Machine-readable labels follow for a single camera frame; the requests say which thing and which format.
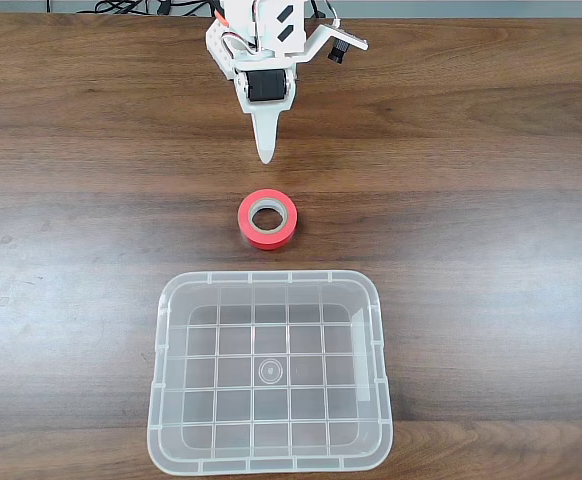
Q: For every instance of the black camera on white bracket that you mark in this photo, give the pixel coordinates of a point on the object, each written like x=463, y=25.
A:
x=340, y=50

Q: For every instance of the red tape roll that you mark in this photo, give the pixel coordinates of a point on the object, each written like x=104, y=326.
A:
x=271, y=241

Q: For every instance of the clear plastic box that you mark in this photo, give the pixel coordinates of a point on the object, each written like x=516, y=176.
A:
x=271, y=372

